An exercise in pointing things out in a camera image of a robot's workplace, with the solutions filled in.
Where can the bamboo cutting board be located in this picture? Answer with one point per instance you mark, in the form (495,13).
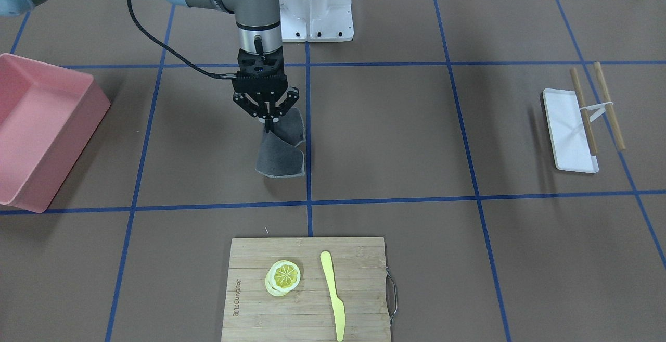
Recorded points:
(305,313)

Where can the lemon slices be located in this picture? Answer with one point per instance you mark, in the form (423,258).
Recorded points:
(283,277)

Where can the yellow plastic knife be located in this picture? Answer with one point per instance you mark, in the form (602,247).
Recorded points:
(337,305)

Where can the white rectangular tray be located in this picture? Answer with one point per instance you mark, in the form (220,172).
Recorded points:
(569,142)

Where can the pink plastic bin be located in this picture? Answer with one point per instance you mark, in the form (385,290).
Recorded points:
(48,115)

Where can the white rubber band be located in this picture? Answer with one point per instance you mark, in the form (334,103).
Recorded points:
(595,111)

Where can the wooden chopstick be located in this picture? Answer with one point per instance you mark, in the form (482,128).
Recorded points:
(585,116)
(610,111)

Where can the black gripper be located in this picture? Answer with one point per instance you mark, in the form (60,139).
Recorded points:
(246,101)

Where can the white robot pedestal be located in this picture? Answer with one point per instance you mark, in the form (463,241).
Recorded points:
(316,21)

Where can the grey and pink cloth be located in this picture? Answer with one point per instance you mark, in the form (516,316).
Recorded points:
(279,156)

